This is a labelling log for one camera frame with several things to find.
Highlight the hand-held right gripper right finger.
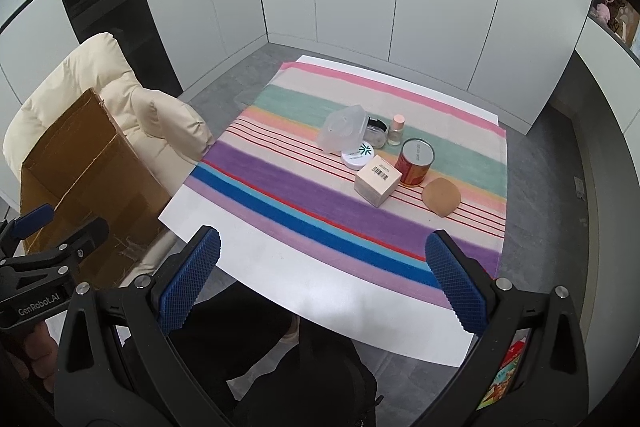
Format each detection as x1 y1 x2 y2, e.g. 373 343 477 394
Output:
415 229 591 427

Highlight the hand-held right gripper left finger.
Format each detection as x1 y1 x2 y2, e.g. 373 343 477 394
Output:
55 226 236 427

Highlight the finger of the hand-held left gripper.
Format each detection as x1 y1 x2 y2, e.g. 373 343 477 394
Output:
0 203 55 258
0 216 110 280

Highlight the white round compact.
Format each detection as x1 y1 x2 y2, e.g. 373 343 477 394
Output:
341 143 385 172

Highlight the clear plastic container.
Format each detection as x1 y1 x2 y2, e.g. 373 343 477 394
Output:
320 104 370 154

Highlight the person's left hand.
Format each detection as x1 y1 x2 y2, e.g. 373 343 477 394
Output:
10 319 60 380

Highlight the brown cardboard box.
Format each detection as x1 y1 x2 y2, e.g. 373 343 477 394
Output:
20 88 173 290

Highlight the brown makeup sponge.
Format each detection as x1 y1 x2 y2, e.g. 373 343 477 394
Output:
422 178 462 218

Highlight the colourful printed box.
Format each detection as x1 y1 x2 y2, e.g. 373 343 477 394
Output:
475 329 531 412

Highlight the red tin can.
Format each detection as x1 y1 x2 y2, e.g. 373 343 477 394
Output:
395 138 436 188

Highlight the white square box barcode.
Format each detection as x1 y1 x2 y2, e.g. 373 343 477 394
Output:
354 153 403 208

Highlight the striped multicolour cloth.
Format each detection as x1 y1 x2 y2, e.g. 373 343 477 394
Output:
186 61 508 308

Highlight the small bottle with pink cap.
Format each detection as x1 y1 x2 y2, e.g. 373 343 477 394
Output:
386 114 406 146

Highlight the cream padded chair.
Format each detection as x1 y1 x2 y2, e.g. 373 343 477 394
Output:
2 32 216 278

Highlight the clear jar with black lid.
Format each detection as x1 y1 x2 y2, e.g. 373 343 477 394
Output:
361 116 390 148

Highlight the brown patterned bag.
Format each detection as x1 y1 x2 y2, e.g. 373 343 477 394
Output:
605 0 638 42

